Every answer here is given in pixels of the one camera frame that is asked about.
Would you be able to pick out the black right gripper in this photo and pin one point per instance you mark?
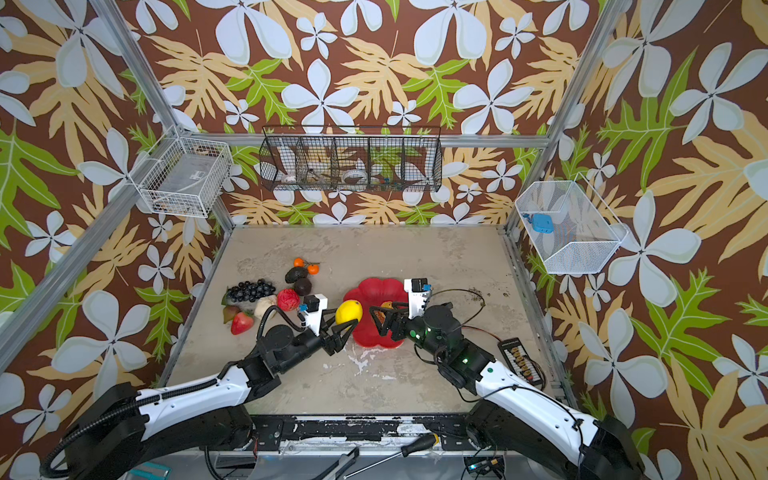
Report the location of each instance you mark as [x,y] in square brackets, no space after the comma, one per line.
[402,324]

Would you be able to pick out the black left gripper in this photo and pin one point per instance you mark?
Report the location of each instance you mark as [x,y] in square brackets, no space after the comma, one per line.
[334,341]

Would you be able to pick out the yellow lemon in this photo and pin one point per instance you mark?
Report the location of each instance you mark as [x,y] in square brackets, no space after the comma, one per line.
[349,310]

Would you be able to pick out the red apple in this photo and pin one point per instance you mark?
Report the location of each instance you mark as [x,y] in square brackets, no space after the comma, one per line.
[288,300]

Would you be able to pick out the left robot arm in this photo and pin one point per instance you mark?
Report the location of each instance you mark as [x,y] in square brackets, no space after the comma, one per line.
[129,427]

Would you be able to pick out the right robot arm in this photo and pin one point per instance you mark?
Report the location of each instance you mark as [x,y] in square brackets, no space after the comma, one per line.
[508,412]

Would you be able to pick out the red flower-shaped fruit bowl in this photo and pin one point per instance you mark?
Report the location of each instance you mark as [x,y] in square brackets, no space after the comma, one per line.
[384,293]

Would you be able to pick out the orange tangerine pair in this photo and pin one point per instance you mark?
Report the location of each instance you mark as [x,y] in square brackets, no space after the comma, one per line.
[309,268]

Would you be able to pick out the dark avocado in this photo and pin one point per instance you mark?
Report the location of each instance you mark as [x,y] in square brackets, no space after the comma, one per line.
[296,273]

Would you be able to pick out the white garlic bulb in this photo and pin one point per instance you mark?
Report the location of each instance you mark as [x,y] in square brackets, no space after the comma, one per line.
[262,305]

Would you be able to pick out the red strawberry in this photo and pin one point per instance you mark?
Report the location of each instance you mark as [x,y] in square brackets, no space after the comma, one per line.
[241,323]

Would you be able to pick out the black grape bunch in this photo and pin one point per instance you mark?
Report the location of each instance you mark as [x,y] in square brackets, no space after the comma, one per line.
[249,291]

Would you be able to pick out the red green fig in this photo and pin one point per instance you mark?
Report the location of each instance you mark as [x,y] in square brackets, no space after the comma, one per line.
[229,313]

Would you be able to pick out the blue object in basket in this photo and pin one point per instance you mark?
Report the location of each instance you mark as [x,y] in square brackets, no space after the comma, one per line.
[542,223]

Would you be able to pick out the white mesh basket right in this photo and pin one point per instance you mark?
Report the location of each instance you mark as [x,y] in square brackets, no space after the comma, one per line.
[587,231]

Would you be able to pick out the teal tool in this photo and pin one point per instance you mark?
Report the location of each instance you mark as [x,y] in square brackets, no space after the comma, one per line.
[149,471]

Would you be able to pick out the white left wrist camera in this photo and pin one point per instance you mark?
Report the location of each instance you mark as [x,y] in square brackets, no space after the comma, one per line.
[311,312]

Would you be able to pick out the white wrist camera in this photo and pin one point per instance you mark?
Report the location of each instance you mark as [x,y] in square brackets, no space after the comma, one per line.
[418,292]
[311,312]

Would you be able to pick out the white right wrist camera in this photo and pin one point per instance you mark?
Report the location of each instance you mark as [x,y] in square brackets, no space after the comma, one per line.
[418,292]

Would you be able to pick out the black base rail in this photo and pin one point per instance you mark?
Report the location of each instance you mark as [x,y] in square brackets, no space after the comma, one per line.
[284,433]

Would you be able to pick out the black handled screwdriver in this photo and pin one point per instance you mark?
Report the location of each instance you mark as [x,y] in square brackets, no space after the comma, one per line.
[421,443]

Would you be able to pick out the black pliers handle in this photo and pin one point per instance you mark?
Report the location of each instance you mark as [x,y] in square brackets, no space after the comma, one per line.
[339,467]

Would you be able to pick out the black wire basket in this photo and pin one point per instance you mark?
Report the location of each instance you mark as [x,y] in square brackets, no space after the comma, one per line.
[355,158]

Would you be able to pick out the white wire basket left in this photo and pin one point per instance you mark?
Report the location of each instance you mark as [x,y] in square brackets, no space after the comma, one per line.
[182,174]

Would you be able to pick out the aluminium frame post right rear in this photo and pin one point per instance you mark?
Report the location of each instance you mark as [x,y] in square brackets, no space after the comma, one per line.
[586,66]

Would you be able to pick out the aluminium frame post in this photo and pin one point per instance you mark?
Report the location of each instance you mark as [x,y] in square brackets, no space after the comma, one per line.
[137,62]
[586,66]

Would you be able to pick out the aluminium frame post left rear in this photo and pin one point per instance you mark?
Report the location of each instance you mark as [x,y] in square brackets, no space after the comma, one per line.
[137,62]

